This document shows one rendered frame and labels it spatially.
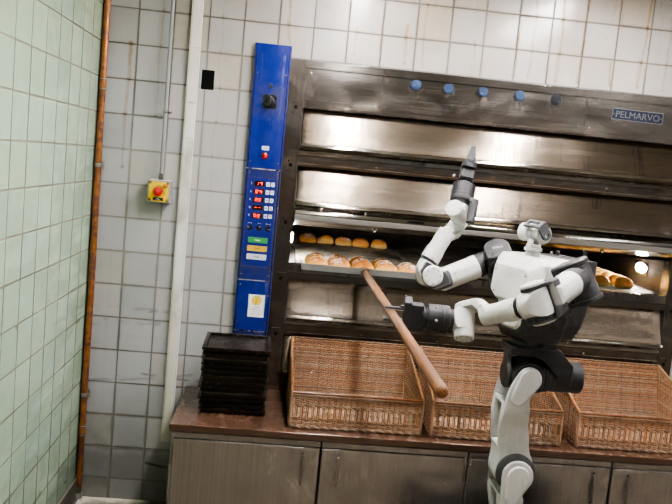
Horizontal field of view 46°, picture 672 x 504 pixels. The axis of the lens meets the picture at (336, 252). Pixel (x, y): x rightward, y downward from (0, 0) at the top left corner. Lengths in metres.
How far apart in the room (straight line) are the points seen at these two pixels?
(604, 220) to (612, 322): 0.49
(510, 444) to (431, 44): 1.78
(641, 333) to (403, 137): 1.47
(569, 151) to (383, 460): 1.64
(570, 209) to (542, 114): 0.46
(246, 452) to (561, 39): 2.28
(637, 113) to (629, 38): 0.34
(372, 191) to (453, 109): 0.52
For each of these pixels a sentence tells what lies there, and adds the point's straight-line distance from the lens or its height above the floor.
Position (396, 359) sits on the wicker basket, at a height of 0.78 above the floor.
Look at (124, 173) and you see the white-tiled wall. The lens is 3.64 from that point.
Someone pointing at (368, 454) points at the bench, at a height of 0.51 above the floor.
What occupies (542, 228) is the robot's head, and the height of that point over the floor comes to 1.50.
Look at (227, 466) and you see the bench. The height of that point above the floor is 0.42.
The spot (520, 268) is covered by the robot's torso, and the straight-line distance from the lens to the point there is 2.75.
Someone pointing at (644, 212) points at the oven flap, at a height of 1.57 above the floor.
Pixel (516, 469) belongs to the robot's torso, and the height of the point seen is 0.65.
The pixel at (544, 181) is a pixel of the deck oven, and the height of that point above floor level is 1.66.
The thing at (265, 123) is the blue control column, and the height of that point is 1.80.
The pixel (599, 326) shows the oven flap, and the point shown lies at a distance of 3.94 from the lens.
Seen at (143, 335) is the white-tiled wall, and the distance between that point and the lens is 3.72.
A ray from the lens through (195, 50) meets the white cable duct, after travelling 3.60.
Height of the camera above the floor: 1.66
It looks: 7 degrees down
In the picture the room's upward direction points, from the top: 5 degrees clockwise
